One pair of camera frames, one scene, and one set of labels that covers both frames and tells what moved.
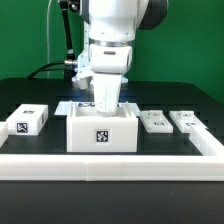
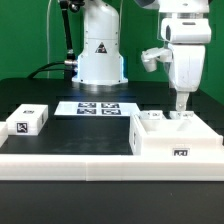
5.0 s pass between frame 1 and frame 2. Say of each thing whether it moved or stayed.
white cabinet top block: stayed
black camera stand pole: stayed
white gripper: moved
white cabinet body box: moved
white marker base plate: stayed
